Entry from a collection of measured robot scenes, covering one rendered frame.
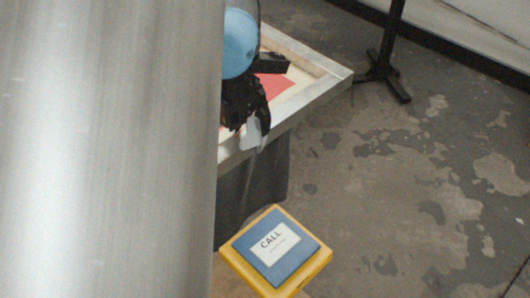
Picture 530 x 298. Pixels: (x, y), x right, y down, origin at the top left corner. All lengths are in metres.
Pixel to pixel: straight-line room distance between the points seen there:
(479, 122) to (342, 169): 0.82
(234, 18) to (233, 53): 0.04
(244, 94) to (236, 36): 0.22
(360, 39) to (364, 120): 0.78
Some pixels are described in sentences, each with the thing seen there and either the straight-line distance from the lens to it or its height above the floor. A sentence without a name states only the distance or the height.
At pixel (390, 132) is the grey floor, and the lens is 2.30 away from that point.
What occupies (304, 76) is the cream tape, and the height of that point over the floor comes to 0.96.
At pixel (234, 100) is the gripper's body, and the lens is 0.66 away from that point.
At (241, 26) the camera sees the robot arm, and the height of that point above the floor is 1.31.
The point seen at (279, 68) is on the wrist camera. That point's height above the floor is 1.12.
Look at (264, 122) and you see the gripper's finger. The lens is 0.72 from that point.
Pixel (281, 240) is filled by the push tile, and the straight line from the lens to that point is 0.67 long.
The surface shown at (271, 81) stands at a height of 0.96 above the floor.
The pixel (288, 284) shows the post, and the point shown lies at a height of 0.95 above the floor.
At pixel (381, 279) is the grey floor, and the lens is 1.78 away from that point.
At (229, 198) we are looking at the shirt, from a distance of 1.05.
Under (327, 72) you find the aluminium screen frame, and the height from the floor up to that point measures 0.99.
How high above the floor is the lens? 1.55
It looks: 47 degrees down
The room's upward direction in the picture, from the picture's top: straight up
